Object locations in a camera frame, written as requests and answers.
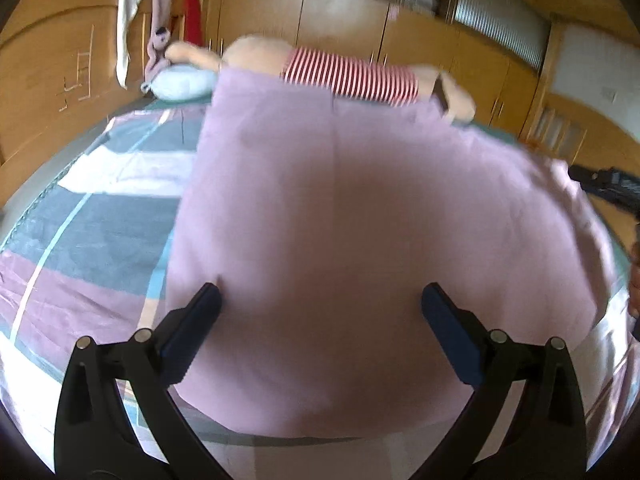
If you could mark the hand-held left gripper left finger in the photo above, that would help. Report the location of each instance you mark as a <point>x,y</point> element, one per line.
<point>192,330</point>

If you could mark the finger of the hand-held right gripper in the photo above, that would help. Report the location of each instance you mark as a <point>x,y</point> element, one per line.
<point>607,185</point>

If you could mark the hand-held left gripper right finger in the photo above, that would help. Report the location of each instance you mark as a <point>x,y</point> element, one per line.
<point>452,340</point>

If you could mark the pink jacket with black stripe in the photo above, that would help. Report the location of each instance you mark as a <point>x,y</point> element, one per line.
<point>350,240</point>

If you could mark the slatted wooden bed end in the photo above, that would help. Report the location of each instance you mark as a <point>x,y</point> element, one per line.
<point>555,130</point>

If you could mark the patterned pink grey bedsheet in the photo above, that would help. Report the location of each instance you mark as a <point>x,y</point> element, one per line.
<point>90,240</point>

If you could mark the frosted ribbed window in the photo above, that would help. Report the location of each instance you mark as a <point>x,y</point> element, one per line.
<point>500,15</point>

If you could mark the white pillow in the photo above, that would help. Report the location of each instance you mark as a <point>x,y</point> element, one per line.
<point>180,82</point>

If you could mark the large plush dog striped shirt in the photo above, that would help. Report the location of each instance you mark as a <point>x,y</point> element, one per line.
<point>350,72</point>

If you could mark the pink hanging garment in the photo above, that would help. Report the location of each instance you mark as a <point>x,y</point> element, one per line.
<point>161,40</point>

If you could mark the solid wooden bed headboard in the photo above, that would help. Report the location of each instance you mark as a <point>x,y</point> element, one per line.
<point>55,70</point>

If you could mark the wooden wardrobe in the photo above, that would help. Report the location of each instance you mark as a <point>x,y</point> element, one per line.
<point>340,25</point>

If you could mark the red hanging cloth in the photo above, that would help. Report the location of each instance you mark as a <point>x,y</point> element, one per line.
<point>192,15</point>

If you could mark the white hanging cloth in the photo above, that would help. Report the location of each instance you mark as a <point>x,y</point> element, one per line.
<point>127,20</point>

